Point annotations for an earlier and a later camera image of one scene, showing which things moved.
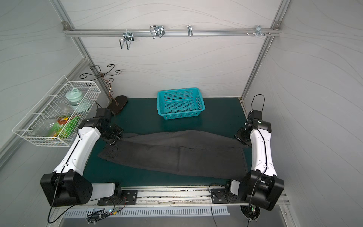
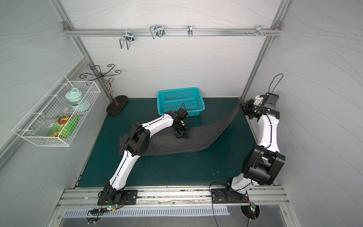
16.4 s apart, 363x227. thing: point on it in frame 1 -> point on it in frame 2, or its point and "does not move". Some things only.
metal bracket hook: [258, 31] does not move
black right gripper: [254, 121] -> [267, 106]
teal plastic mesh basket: [180, 103] does not move
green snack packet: [64, 127] does not move
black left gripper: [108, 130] -> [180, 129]
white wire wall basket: [55, 119] does not move
